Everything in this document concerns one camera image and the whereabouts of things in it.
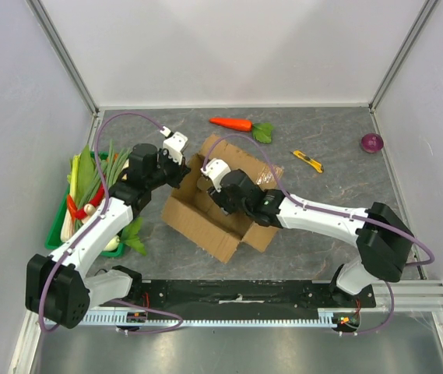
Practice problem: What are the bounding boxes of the green leafy vegetable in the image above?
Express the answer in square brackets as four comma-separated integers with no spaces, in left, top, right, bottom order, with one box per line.
[67,145,97,199]

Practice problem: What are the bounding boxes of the red chili pepper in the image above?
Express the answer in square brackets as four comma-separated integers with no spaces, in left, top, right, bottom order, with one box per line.
[66,185,104,221]

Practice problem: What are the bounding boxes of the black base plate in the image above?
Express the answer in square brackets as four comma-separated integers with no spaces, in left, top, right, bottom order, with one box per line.
[123,280,376,309]

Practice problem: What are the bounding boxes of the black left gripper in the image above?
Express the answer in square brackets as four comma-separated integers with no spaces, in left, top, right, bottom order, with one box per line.
[146,147,190,189]

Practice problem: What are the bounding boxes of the green carrot leaves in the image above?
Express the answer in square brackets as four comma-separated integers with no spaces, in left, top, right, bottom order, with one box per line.
[251,122,274,144]

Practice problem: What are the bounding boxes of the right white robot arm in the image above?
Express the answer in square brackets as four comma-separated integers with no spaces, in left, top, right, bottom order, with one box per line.
[201,165,412,307]

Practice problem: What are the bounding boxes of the white radish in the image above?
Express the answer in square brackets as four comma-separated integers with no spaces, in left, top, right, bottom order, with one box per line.
[104,235,121,252]

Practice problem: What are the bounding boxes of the purple red onion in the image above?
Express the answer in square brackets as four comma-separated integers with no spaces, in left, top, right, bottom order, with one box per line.
[360,133,384,153]

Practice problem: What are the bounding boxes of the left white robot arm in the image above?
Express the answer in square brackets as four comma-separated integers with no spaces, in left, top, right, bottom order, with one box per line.
[26,137,190,331]

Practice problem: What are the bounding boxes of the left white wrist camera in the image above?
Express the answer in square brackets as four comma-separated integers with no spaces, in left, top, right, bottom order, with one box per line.
[160,126,188,164]

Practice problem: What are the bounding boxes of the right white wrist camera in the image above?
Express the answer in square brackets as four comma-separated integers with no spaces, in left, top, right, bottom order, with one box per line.
[201,158,230,192]

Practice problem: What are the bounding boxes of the yellow utility knife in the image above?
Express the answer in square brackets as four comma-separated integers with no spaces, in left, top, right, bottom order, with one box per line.
[292,150,324,174]

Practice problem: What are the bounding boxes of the green vegetable tray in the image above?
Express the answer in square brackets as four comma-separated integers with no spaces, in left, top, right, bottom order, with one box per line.
[44,148,128,258]

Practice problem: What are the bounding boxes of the orange toy carrot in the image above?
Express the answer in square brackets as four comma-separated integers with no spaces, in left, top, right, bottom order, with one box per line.
[209,118,252,132]

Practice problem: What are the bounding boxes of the green leaf beside tray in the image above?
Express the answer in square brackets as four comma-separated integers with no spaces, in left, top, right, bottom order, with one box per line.
[120,217,147,256]

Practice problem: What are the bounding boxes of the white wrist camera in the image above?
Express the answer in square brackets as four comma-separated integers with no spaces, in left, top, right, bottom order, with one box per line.
[201,158,230,192]
[160,126,188,164]

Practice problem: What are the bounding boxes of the brown cardboard express box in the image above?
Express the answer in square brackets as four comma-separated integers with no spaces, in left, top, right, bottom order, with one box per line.
[162,134,277,263]

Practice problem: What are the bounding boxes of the grey slotted cable duct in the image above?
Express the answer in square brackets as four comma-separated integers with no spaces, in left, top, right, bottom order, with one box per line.
[80,309,357,326]

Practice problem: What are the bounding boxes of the green beans bunch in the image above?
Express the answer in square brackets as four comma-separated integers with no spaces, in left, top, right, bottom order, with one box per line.
[76,147,132,208]

